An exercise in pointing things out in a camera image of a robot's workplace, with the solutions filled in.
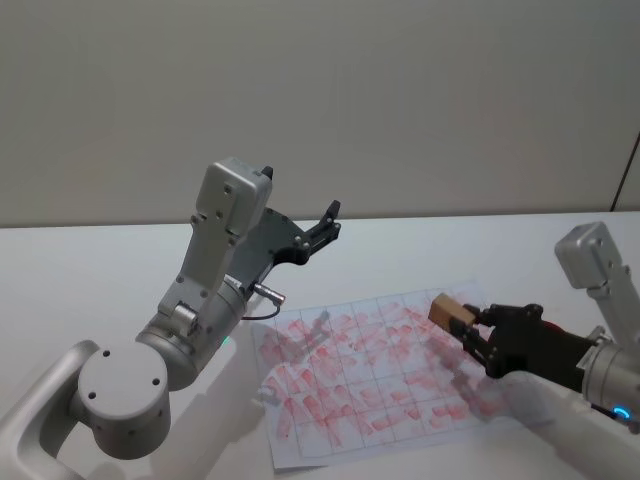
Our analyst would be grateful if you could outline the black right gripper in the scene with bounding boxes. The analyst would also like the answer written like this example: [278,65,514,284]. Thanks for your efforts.
[446,301,599,397]

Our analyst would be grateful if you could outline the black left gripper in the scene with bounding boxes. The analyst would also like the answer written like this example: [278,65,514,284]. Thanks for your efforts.
[229,165,343,289]

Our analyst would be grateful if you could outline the small wooden stamp block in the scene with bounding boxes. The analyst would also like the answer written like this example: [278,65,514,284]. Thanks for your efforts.
[427,293,477,333]

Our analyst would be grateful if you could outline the white paper with red stamps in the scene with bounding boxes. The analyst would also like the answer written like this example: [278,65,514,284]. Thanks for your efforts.
[251,279,507,472]

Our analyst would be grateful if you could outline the thin dark cable, silver plug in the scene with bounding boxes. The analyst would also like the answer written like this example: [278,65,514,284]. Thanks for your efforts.
[238,281,290,321]

